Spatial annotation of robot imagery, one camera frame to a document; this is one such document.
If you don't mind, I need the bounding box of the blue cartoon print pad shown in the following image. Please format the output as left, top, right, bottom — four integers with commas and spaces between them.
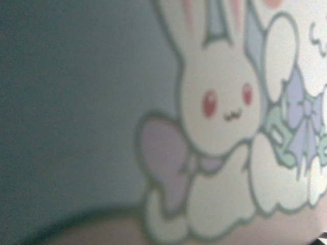
0, 0, 327, 245

